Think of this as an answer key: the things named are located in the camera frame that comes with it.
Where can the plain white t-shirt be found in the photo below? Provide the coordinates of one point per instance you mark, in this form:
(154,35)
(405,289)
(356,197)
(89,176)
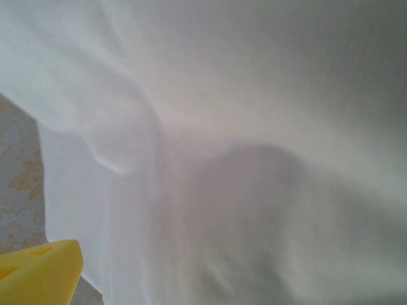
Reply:
(238,143)

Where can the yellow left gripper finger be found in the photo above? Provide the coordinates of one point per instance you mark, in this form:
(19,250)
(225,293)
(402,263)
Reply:
(41,273)

